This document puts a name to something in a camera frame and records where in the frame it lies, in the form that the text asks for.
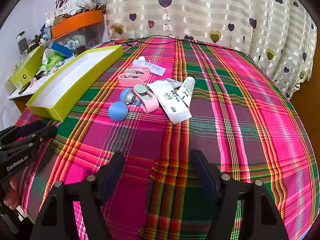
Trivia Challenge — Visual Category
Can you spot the person's left hand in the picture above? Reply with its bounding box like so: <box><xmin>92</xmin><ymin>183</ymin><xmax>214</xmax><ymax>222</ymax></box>
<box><xmin>3</xmin><ymin>175</ymin><xmax>20</xmax><ymax>214</ymax></box>

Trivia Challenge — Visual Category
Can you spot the yellow-green cardboard box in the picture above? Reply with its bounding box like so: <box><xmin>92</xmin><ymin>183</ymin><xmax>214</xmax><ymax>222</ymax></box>
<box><xmin>10</xmin><ymin>45</ymin><xmax>52</xmax><ymax>90</ymax></box>

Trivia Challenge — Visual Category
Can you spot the white tube with round cap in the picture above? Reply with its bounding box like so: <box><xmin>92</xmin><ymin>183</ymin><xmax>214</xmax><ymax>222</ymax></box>
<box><xmin>132</xmin><ymin>56</ymin><xmax>166</xmax><ymax>76</ymax></box>

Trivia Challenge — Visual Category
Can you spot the orange lidded storage box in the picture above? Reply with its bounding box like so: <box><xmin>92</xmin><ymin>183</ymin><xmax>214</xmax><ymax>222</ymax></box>
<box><xmin>51</xmin><ymin>10</ymin><xmax>107</xmax><ymax>53</ymax></box>

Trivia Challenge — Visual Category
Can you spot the wooden wardrobe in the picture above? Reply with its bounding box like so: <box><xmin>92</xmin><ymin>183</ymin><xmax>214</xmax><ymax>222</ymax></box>
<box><xmin>287</xmin><ymin>75</ymin><xmax>320</xmax><ymax>155</ymax></box>

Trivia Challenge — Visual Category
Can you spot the cream heart print curtain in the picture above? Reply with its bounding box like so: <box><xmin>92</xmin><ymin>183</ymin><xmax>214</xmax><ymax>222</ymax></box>
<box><xmin>101</xmin><ymin>0</ymin><xmax>318</xmax><ymax>100</ymax></box>

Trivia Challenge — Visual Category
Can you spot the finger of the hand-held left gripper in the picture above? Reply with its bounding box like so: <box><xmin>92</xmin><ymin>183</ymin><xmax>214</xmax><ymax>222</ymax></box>
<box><xmin>0</xmin><ymin>121</ymin><xmax>45</xmax><ymax>140</ymax></box>
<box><xmin>0</xmin><ymin>126</ymin><xmax>58</xmax><ymax>155</ymax></box>

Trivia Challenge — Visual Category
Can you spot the black cable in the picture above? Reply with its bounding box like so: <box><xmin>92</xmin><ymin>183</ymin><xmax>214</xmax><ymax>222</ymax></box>
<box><xmin>126</xmin><ymin>35</ymin><xmax>250</xmax><ymax>55</ymax></box>

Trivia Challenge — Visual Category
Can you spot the white yellow-rimmed tray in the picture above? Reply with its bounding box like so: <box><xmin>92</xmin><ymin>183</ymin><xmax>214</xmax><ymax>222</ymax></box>
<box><xmin>26</xmin><ymin>44</ymin><xmax>124</xmax><ymax>122</ymax></box>

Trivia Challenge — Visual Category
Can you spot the lavender tube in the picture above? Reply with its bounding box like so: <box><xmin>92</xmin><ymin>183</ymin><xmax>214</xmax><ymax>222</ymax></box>
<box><xmin>164</xmin><ymin>78</ymin><xmax>183</xmax><ymax>90</ymax></box>

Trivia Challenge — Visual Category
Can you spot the pile of small packets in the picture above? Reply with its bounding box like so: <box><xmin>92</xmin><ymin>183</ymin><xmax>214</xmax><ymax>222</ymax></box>
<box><xmin>45</xmin><ymin>0</ymin><xmax>105</xmax><ymax>28</ymax></box>

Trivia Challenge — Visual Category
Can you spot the dark lidded jar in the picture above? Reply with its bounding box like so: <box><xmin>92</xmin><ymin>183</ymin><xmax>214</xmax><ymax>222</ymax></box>
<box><xmin>16</xmin><ymin>31</ymin><xmax>28</xmax><ymax>54</ymax></box>

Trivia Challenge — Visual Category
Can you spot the pink clip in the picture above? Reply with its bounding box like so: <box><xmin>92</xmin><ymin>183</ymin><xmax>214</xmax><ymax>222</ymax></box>
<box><xmin>134</xmin><ymin>84</ymin><xmax>160</xmax><ymax>113</ymax></box>
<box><xmin>118</xmin><ymin>72</ymin><xmax>147</xmax><ymax>86</ymax></box>
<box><xmin>129</xmin><ymin>66</ymin><xmax>150</xmax><ymax>77</ymax></box>

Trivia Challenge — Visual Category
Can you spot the blue box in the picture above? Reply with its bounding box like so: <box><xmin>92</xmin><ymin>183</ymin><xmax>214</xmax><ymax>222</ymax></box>
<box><xmin>49</xmin><ymin>41</ymin><xmax>74</xmax><ymax>58</ymax></box>

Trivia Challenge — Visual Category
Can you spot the white sachet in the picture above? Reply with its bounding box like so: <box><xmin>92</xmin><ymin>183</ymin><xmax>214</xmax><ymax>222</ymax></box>
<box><xmin>146</xmin><ymin>80</ymin><xmax>192</xmax><ymax>125</ymax></box>

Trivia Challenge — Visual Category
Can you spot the pink plaid tablecloth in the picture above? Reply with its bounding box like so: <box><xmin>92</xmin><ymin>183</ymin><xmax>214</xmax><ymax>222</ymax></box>
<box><xmin>14</xmin><ymin>37</ymin><xmax>317</xmax><ymax>240</ymax></box>

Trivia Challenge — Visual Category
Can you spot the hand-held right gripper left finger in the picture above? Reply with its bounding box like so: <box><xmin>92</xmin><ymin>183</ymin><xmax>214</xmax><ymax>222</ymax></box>
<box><xmin>30</xmin><ymin>151</ymin><xmax>125</xmax><ymax>240</ymax></box>

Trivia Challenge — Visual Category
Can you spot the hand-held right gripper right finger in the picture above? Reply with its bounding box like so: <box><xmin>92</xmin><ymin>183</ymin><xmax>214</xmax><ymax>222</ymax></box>
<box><xmin>191</xmin><ymin>149</ymin><xmax>285</xmax><ymax>240</ymax></box>

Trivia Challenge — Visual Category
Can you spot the green plastic bag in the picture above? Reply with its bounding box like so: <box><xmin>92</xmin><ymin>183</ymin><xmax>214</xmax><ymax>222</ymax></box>
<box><xmin>40</xmin><ymin>49</ymin><xmax>69</xmax><ymax>72</ymax></box>

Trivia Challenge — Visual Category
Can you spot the blue roller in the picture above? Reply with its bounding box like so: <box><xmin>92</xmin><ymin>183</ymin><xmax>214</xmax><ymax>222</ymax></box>
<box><xmin>119</xmin><ymin>88</ymin><xmax>141</xmax><ymax>106</ymax></box>

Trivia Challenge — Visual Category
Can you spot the blue ball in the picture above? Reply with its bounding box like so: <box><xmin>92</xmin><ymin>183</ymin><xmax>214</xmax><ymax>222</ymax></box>
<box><xmin>108</xmin><ymin>101</ymin><xmax>129</xmax><ymax>122</ymax></box>

